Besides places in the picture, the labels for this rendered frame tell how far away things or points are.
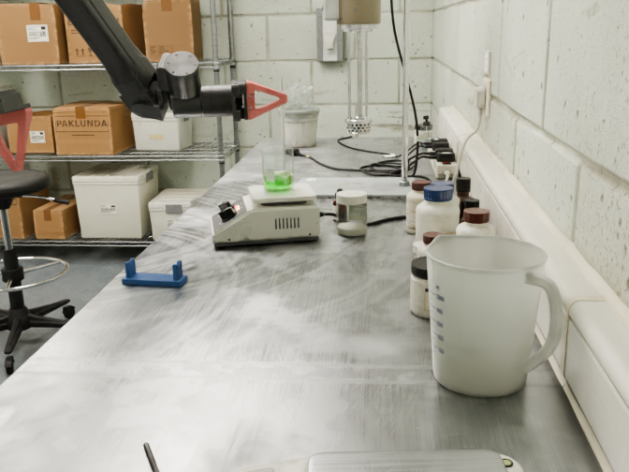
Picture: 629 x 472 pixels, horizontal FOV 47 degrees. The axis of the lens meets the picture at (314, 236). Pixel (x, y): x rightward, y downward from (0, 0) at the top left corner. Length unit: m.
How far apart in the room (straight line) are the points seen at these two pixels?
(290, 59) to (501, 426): 3.17
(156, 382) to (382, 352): 0.27
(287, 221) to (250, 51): 2.55
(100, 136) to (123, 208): 0.37
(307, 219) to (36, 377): 0.61
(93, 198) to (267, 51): 1.15
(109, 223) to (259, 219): 2.46
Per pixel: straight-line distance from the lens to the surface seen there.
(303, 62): 3.79
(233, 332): 0.97
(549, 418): 0.79
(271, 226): 1.33
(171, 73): 1.25
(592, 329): 0.75
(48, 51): 3.72
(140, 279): 1.17
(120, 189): 3.67
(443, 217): 1.18
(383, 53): 3.76
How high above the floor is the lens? 1.14
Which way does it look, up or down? 16 degrees down
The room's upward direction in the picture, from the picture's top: 1 degrees counter-clockwise
